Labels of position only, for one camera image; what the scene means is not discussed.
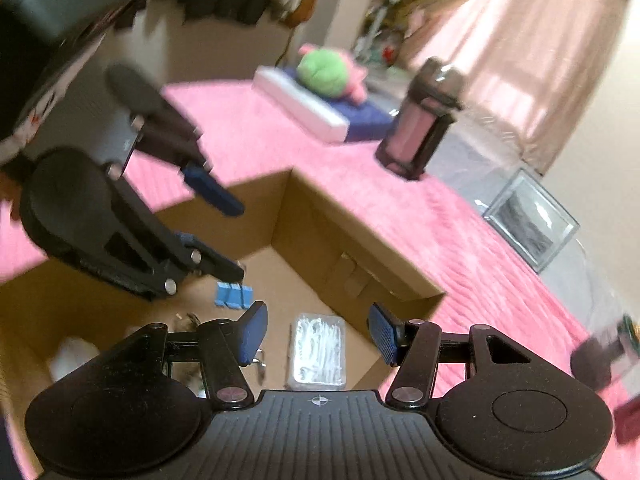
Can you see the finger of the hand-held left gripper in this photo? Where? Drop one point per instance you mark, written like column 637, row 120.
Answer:
column 210, row 190
column 220, row 265

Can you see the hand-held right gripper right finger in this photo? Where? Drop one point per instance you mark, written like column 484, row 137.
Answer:
column 382, row 332

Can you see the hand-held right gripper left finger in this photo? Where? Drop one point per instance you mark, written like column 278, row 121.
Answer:
column 252, row 332

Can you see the blue binder clip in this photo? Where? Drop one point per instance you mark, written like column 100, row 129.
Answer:
column 232, row 296

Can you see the clear box of floss picks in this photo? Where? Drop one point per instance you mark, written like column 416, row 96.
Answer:
column 319, row 352

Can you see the cardboard box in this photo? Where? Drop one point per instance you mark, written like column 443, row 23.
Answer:
column 310, row 240

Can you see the white plastic case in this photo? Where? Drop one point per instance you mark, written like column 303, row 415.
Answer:
column 72, row 360

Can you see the pink blanket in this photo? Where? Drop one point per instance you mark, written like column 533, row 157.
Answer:
column 490, row 310

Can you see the white and blue pillow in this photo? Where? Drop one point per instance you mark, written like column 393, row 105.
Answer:
column 320, row 112

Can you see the green and pink plush toy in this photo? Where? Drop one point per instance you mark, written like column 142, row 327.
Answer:
column 325, row 72

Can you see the pink lantern heater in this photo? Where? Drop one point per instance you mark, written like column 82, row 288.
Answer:
column 417, row 125

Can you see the dark glass grinder jar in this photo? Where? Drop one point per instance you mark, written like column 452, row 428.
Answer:
column 600, row 355

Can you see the bookshelf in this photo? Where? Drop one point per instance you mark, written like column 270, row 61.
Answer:
column 395, row 10

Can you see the maroon canister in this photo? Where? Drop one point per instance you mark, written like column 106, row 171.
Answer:
column 631, row 422

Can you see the pink curtain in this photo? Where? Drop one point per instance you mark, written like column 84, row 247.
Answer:
column 525, row 50

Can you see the silver picture frame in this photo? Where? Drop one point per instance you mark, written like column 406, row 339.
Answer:
column 532, row 220

